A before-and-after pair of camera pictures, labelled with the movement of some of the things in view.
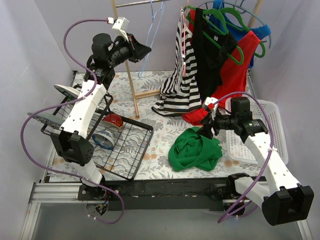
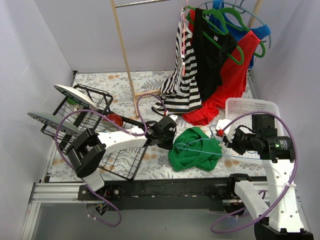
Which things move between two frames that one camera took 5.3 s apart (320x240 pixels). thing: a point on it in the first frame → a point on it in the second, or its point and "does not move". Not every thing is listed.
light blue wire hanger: (153, 17) → (212, 138)
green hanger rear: (245, 26) does not move
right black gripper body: (211, 122) → (235, 140)
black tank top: (210, 47) does not move
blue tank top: (217, 12) does not move
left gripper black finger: (139, 50) → (167, 144)
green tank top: (189, 149) does not move
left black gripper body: (134, 49) → (163, 139)
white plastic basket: (265, 115) does not move
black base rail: (168, 194) does not move
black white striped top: (180, 94) does not move
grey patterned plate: (54, 120) does not move
